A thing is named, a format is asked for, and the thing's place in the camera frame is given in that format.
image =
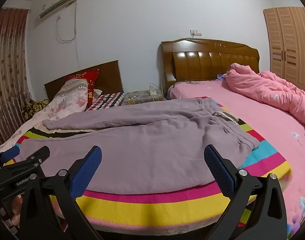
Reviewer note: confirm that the colourful striped blanket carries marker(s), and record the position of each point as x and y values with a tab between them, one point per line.
147	207

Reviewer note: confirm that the red embroidered pillow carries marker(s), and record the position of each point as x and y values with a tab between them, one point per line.
92	85

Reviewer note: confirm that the white air conditioner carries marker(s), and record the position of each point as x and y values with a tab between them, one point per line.
56	5

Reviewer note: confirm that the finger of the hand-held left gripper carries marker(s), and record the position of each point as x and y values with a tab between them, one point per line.
40	155
10	153

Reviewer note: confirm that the pink bedsheet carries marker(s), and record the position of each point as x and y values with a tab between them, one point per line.
267	135

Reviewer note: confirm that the plaid bedsheet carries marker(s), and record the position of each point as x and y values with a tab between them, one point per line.
105	101

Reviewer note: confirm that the light wooden wardrobe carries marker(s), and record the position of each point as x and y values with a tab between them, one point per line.
287	45

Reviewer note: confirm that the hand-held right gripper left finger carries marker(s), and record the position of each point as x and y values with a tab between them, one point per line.
87	170

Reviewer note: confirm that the nightstand with floral cover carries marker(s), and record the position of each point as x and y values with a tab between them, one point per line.
140	97

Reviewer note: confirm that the padded wooden headboard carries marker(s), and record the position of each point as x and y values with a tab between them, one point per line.
205	62

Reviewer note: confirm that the pink quilt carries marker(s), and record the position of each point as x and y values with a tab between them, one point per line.
267	90

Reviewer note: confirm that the purple pants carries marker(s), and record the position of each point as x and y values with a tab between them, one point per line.
142	142

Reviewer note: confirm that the white power strip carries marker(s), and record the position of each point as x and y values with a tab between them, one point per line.
152	91

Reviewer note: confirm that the brown yellow patterned blanket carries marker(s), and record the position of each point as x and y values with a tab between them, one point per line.
33	108

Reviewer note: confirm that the small purple cloth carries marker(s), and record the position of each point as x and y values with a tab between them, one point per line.
221	77

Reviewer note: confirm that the white wall socket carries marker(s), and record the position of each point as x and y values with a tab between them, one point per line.
195	32

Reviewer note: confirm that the brown floral curtain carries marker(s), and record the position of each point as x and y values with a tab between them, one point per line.
7	67

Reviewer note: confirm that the pale floral quilt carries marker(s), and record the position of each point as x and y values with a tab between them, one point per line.
67	105

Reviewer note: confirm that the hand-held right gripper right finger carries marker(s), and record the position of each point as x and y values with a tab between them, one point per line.
218	170

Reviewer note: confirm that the plain dark wooden headboard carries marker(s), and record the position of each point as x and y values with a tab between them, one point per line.
107	77

